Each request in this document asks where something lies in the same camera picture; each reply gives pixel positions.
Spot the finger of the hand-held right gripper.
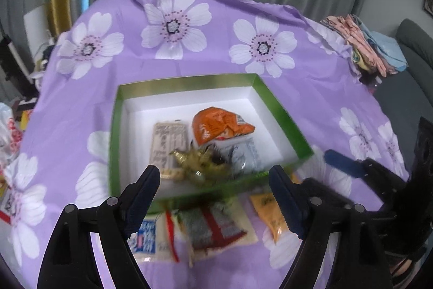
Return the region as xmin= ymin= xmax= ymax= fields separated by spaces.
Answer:
xmin=324 ymin=149 xmax=411 ymax=206

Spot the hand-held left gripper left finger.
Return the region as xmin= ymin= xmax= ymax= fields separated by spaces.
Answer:
xmin=37 ymin=164 xmax=161 ymax=289

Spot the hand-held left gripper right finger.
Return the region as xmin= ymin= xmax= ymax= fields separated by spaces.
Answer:
xmin=269 ymin=164 xmax=395 ymax=289

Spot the yellow snack packet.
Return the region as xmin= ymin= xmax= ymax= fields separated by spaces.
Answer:
xmin=250 ymin=174 xmax=304 ymax=244

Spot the white and blue snack packet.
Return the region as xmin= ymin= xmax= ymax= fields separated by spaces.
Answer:
xmin=127 ymin=209 xmax=181 ymax=264

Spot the clear long cracker packet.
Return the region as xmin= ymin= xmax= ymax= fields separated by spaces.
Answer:
xmin=150 ymin=120 xmax=190 ymax=180

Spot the small silver snack packet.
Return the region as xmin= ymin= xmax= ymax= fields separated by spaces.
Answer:
xmin=216 ymin=135 xmax=263 ymax=175

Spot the dark brown gold snack packet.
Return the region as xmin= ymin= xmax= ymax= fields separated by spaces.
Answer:
xmin=169 ymin=145 xmax=238 ymax=189

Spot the grey red-cross snack packet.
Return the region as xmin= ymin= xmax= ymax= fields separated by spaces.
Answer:
xmin=178 ymin=199 xmax=258 ymax=258

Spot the green cardboard box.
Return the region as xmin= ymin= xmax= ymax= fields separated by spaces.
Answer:
xmin=109 ymin=73 xmax=314 ymax=214

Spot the orange snack packet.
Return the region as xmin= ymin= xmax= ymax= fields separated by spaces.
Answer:
xmin=191 ymin=106 xmax=256 ymax=146

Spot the grey sofa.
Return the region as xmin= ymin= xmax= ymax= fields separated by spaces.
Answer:
xmin=372 ymin=18 xmax=433 ymax=182

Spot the stack of folded clothes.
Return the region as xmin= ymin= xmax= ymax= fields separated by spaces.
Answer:
xmin=320 ymin=14 xmax=408 ymax=77

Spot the yellow red carton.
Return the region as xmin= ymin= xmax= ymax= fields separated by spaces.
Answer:
xmin=19 ymin=109 xmax=35 ymax=133

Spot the white plastic bag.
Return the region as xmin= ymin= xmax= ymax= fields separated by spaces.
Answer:
xmin=0 ymin=102 xmax=25 ymax=165

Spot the purple floral cloth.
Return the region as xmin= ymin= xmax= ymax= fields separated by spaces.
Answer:
xmin=0 ymin=0 xmax=412 ymax=289

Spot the black upright vacuum cleaner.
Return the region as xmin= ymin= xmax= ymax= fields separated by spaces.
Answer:
xmin=0 ymin=34 xmax=25 ymax=84

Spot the white board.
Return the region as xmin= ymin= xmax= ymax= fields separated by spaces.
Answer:
xmin=24 ymin=6 xmax=52 ymax=50

